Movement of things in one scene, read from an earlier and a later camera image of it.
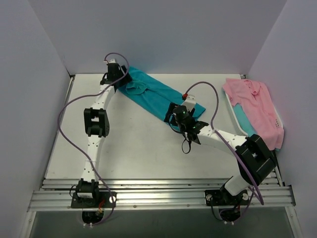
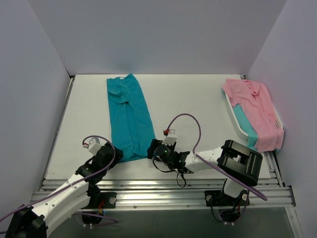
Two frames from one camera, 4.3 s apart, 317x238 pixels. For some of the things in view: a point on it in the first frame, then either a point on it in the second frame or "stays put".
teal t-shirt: x=154 y=93 -> x=132 y=132
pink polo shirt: x=264 y=117 stays put
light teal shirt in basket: x=244 y=121 stays put
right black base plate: x=215 y=198 stays put
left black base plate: x=105 y=200 stays put
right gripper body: x=172 y=113 -> x=152 y=149
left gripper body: x=123 y=78 -> x=115 y=152
